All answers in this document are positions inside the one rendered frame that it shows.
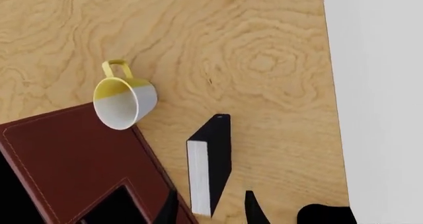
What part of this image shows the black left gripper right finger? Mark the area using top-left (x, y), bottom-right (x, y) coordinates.
top-left (245, 190), bottom-right (273, 224)

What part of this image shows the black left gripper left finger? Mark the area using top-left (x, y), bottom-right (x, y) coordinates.
top-left (159, 188), bottom-right (181, 224)

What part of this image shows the black book with white pages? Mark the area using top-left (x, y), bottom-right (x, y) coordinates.
top-left (186, 113), bottom-right (233, 219)

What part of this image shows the red-brown desk caddy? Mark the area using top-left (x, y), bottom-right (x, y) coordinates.
top-left (0, 101), bottom-right (200, 224)

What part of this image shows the black rounded flat plate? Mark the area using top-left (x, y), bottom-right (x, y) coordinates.
top-left (297, 203), bottom-right (358, 224)

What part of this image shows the yellow and white mug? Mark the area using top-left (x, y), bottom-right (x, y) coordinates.
top-left (93, 59), bottom-right (159, 131)

